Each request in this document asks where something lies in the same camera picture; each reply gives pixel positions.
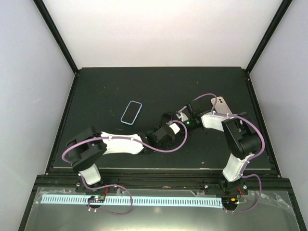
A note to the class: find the black phone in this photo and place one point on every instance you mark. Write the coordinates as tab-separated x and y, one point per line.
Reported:
168	115

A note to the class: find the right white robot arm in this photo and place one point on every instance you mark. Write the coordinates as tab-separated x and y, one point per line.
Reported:
244	140

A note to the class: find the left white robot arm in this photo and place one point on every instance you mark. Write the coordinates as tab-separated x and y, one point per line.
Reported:
85	149

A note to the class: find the phone in blue case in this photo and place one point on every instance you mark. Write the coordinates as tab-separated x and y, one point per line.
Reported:
131	112

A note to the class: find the black foam table mat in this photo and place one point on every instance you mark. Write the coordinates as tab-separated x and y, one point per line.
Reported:
99	97

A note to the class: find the right circuit board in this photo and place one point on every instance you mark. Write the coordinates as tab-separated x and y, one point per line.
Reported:
230	201

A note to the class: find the circuit board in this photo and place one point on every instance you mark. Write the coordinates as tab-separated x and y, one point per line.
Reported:
230	201
96	199

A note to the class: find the left circuit board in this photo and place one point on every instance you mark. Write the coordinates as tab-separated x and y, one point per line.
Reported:
96	199

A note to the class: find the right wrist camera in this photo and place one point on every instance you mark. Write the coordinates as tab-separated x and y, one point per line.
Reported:
183	115

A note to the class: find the white slotted cable duct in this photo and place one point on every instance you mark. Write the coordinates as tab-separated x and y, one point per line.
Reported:
134	201

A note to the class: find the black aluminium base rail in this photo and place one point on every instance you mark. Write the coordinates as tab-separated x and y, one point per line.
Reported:
210	183

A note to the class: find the right black frame post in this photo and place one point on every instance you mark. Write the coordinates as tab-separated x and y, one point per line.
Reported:
282	9

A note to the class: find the black frame post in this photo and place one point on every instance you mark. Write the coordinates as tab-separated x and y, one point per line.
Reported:
40	5
282	9

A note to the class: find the left black frame post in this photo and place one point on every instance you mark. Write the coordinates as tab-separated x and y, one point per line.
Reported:
40	5

